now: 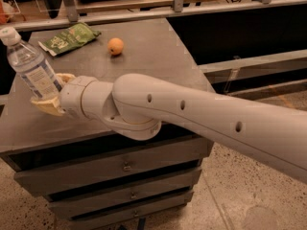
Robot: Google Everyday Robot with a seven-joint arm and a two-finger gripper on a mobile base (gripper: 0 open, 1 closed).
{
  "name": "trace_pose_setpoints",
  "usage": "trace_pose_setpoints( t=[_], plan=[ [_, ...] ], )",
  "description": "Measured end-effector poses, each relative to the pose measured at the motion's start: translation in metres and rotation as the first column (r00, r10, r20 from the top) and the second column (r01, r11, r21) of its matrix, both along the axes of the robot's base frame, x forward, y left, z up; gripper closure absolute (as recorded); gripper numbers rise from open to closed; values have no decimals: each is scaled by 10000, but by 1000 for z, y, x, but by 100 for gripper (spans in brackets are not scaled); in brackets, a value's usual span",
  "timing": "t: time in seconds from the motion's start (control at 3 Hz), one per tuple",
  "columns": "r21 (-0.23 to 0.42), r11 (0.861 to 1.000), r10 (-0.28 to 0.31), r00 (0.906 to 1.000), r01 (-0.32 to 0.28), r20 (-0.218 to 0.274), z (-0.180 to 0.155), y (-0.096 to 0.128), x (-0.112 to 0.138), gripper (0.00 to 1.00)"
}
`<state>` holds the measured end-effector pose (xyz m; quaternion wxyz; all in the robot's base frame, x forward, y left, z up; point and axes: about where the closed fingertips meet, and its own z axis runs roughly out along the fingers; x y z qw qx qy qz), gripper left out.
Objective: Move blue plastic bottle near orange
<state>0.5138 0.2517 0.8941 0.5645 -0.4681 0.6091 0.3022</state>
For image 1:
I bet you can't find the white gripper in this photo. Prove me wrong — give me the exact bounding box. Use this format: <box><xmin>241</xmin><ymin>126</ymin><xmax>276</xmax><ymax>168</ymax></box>
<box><xmin>31</xmin><ymin>73</ymin><xmax>97</xmax><ymax>119</ymax></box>

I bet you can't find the clear plastic water bottle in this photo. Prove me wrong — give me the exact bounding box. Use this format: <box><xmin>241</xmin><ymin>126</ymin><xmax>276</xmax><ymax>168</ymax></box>
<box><xmin>0</xmin><ymin>27</ymin><xmax>62</xmax><ymax>100</ymax></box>

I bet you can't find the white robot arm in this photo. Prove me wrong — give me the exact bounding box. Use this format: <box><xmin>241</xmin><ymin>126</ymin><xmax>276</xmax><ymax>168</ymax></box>
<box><xmin>32</xmin><ymin>74</ymin><xmax>307</xmax><ymax>183</ymax></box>

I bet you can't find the green snack bag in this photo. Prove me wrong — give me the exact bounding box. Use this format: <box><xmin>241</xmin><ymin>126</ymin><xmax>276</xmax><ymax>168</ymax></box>
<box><xmin>38</xmin><ymin>23</ymin><xmax>101</xmax><ymax>57</ymax></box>

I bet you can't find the orange fruit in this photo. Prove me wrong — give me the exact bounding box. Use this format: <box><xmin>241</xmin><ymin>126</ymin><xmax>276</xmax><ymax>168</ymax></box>
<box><xmin>107</xmin><ymin>37</ymin><xmax>124</xmax><ymax>56</ymax></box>

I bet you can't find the grey drawer cabinet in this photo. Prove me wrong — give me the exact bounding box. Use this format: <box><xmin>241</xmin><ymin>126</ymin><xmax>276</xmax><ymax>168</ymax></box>
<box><xmin>0</xmin><ymin>19</ymin><xmax>213</xmax><ymax>230</ymax></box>

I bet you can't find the top grey drawer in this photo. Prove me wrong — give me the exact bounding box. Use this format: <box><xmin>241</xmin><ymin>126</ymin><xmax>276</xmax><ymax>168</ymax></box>
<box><xmin>14</xmin><ymin>137</ymin><xmax>213</xmax><ymax>196</ymax></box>

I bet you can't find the grey drawer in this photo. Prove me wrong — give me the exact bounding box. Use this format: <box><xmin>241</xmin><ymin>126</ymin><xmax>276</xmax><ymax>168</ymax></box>
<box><xmin>49</xmin><ymin>167</ymin><xmax>201</xmax><ymax>219</ymax></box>
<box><xmin>14</xmin><ymin>137</ymin><xmax>213</xmax><ymax>196</ymax></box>
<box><xmin>70</xmin><ymin>189</ymin><xmax>194</xmax><ymax>230</ymax></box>

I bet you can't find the orange object at left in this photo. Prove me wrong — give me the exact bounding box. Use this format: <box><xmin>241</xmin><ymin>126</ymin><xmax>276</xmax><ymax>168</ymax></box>
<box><xmin>0</xmin><ymin>1</ymin><xmax>15</xmax><ymax>24</ymax></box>

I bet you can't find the middle grey drawer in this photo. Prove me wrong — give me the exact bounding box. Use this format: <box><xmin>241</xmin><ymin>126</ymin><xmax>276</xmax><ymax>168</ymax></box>
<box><xmin>49</xmin><ymin>167</ymin><xmax>201</xmax><ymax>219</ymax></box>

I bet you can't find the bottom grey drawer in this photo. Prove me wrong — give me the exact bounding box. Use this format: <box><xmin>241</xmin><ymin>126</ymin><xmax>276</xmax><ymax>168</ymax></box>
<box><xmin>70</xmin><ymin>189</ymin><xmax>194</xmax><ymax>230</ymax></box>

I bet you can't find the grey metal railing frame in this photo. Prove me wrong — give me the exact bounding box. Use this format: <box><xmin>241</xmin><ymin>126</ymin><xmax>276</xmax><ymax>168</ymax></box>
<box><xmin>10</xmin><ymin>0</ymin><xmax>307</xmax><ymax>84</ymax></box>

